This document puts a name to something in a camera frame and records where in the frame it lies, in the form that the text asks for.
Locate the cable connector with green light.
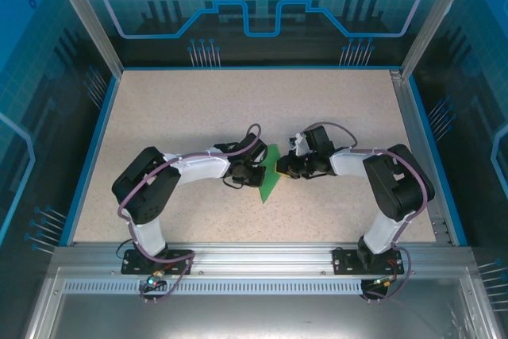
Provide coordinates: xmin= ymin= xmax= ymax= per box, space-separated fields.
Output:
xmin=371 ymin=274 xmax=399 ymax=289
xmin=143 ymin=270 xmax=167 ymax=291

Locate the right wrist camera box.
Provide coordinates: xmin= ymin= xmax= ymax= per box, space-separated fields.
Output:
xmin=286 ymin=132 xmax=309 ymax=156

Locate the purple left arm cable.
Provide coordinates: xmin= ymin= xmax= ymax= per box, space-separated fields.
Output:
xmin=117 ymin=122 xmax=264 ymax=304

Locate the green paper sheet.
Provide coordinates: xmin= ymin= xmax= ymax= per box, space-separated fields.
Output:
xmin=256 ymin=143 xmax=283 ymax=205

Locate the aluminium side rail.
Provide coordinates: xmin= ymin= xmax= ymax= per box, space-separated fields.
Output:
xmin=391 ymin=70 xmax=456 ymax=245

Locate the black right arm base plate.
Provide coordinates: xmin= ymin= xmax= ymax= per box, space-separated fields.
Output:
xmin=332 ymin=246 xmax=406 ymax=275

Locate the aluminium frame post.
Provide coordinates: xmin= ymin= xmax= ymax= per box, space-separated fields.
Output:
xmin=399 ymin=0 xmax=478 ymax=80
xmin=44 ymin=0 xmax=125 ymax=78

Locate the aluminium mounting rail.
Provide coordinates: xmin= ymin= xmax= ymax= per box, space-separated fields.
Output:
xmin=51 ymin=241 xmax=477 ymax=276

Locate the slotted metal cable duct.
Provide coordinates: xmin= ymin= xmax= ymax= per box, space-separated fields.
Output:
xmin=61 ymin=279 xmax=380 ymax=296

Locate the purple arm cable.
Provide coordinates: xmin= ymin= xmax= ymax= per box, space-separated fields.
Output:
xmin=117 ymin=122 xmax=264 ymax=304
xmin=303 ymin=121 xmax=434 ymax=304

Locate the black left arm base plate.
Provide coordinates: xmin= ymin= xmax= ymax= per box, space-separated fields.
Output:
xmin=121 ymin=248 xmax=194 ymax=275

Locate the metal tray panel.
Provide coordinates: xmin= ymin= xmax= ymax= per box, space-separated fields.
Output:
xmin=23 ymin=267 xmax=503 ymax=339

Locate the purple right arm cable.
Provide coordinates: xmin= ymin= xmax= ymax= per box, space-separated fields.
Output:
xmin=303 ymin=121 xmax=434 ymax=304

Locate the blue table border frame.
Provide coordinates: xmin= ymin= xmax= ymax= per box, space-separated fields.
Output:
xmin=58 ymin=64 xmax=470 ymax=248

